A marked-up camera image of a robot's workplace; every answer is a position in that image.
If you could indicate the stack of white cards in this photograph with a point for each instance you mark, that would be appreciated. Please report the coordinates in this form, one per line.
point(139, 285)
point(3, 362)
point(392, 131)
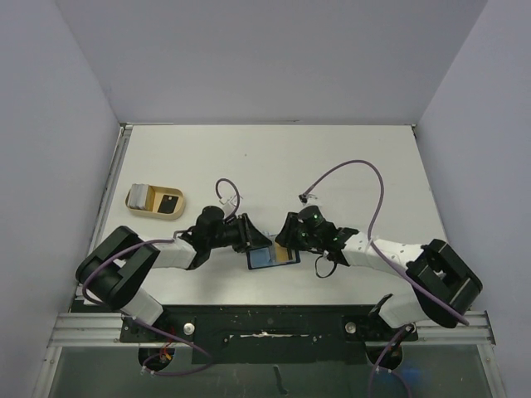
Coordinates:
point(138, 198)

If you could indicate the blue leather card holder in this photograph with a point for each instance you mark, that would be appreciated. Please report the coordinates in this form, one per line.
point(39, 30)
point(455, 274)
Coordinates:
point(265, 258)

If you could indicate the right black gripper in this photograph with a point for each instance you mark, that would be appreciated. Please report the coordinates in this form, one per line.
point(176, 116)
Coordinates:
point(291, 230)

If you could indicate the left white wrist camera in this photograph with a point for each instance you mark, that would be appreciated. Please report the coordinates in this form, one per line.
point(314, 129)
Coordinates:
point(228, 205)

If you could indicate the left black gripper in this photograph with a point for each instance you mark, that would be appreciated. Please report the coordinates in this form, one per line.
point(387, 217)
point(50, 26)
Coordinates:
point(256, 239)

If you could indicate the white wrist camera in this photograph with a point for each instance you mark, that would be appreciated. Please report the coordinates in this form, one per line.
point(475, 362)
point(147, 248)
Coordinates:
point(228, 205)
point(310, 200)

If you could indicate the aluminium front rail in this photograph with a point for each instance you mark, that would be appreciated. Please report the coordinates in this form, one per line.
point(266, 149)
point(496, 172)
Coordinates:
point(104, 330)

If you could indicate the black card in tray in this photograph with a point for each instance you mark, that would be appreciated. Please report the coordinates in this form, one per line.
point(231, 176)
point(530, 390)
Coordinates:
point(168, 204)

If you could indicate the aluminium rail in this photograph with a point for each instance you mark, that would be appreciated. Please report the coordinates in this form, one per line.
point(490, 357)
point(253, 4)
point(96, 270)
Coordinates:
point(104, 330)
point(120, 149)

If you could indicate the beige oval card tray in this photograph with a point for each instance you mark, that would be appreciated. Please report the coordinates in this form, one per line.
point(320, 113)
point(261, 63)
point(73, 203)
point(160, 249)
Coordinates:
point(155, 197)

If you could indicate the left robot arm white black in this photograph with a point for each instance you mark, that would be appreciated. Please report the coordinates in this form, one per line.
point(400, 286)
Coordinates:
point(113, 274)

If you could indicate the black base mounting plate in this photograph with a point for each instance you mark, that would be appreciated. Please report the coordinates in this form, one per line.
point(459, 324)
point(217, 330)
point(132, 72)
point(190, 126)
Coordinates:
point(259, 334)

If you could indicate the aluminium left side rail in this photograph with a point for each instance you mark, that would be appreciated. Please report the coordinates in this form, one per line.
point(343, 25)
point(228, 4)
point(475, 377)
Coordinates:
point(120, 149)

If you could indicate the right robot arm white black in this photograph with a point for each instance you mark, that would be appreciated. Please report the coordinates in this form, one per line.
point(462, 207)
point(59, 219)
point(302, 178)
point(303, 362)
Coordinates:
point(443, 285)

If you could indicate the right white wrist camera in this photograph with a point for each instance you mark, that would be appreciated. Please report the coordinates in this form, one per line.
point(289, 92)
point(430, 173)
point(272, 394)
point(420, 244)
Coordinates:
point(310, 200)

